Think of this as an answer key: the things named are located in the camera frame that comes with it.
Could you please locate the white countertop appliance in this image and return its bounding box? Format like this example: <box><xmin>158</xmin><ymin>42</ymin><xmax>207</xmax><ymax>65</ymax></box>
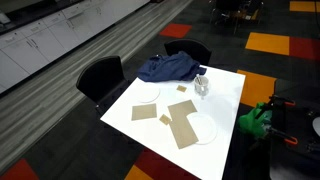
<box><xmin>0</xmin><ymin>9</ymin><xmax>12</xmax><ymax>26</ymax></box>

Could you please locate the small white round plate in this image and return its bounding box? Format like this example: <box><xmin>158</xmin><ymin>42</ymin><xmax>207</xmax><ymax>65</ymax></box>
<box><xmin>135</xmin><ymin>84</ymin><xmax>161</xmax><ymax>104</ymax></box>

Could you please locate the dark background chair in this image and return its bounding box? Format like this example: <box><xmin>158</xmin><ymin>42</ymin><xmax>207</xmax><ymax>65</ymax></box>
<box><xmin>209</xmin><ymin>0</ymin><xmax>265</xmax><ymax>35</ymax></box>

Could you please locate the orange black clamp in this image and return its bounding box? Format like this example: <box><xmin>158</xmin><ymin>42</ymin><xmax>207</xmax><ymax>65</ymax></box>
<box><xmin>263</xmin><ymin>94</ymin><xmax>297</xmax><ymax>116</ymax></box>
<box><xmin>266</xmin><ymin>128</ymin><xmax>299</xmax><ymax>147</ymax></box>

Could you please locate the wide tan paper sheet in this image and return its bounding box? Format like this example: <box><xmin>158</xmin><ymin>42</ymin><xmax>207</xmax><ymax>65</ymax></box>
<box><xmin>167</xmin><ymin>99</ymin><xmax>198</xmax><ymax>121</ymax></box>

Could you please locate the long tan paper strip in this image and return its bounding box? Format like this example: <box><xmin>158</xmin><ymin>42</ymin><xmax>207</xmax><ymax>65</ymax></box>
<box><xmin>169</xmin><ymin>114</ymin><xmax>200</xmax><ymax>150</ymax></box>

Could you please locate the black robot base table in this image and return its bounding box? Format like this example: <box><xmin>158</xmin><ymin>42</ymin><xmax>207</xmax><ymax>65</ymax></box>
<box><xmin>269</xmin><ymin>79</ymin><xmax>320</xmax><ymax>180</ymax></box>

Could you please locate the black countertop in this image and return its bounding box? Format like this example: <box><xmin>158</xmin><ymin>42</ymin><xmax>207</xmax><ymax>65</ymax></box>
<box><xmin>0</xmin><ymin>0</ymin><xmax>84</xmax><ymax>36</ymax></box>

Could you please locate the medium tan paper rectangle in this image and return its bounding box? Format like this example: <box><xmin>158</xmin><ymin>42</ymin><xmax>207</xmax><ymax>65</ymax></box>
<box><xmin>131</xmin><ymin>103</ymin><xmax>158</xmax><ymax>121</ymax></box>

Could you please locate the white round disc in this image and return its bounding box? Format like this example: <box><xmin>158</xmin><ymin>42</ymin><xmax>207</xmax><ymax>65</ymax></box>
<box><xmin>312</xmin><ymin>116</ymin><xmax>320</xmax><ymax>138</ymax></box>

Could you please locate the white ceramic mug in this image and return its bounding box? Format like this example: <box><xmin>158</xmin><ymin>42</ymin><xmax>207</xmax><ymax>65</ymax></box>
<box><xmin>193</xmin><ymin>75</ymin><xmax>212</xmax><ymax>98</ymax></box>

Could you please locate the blue crumpled cloth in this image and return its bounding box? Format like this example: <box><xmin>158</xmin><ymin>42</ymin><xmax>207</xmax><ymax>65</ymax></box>
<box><xmin>137</xmin><ymin>50</ymin><xmax>208</xmax><ymax>83</ymax></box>

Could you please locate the white cabinet row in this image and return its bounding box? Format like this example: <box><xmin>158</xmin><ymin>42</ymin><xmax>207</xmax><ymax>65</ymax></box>
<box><xmin>0</xmin><ymin>0</ymin><xmax>151</xmax><ymax>95</ymax></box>

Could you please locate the large white round plate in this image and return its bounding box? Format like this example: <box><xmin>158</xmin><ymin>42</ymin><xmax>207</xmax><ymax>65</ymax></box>
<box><xmin>186</xmin><ymin>112</ymin><xmax>219</xmax><ymax>146</ymax></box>

